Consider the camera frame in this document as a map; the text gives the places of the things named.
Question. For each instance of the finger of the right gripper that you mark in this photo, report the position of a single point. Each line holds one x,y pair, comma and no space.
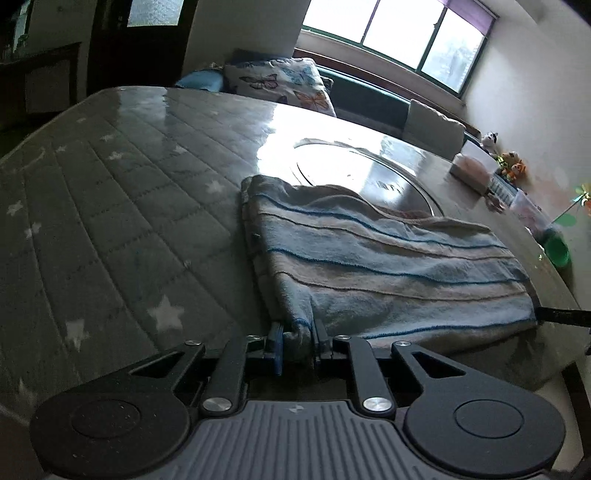
577,317

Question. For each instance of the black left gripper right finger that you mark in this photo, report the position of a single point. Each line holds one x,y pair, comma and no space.
417,414

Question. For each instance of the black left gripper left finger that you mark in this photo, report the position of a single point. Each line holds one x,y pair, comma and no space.
131,421

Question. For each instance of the blue striped t-shirt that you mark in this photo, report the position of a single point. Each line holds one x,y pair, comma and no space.
325,258

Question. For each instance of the green bowl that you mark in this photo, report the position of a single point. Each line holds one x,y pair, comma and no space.
555,248

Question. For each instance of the clear plastic box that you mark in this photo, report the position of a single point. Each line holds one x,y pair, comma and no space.
532,217

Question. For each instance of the plush toys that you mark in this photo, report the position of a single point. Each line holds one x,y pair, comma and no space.
511,166

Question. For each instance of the tissue box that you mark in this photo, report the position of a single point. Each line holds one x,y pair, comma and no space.
474,167

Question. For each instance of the quilted star table cover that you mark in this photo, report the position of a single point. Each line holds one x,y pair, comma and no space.
122,238

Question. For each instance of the grey cushion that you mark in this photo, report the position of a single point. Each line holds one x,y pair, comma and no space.
433,131

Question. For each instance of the round glass turntable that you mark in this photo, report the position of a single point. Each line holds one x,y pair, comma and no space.
387,186

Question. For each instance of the dark green sofa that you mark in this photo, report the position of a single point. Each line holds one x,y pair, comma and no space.
371,100

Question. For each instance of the purple roller blind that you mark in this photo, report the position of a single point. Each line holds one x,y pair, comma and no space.
474,12

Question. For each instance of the window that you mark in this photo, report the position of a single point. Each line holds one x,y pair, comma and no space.
422,36

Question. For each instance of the blue cushion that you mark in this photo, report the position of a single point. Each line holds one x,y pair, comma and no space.
205,80

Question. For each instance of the butterfly print pillow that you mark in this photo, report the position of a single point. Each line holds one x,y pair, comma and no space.
291,81

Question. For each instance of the dark door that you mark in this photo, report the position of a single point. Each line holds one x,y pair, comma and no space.
138,43

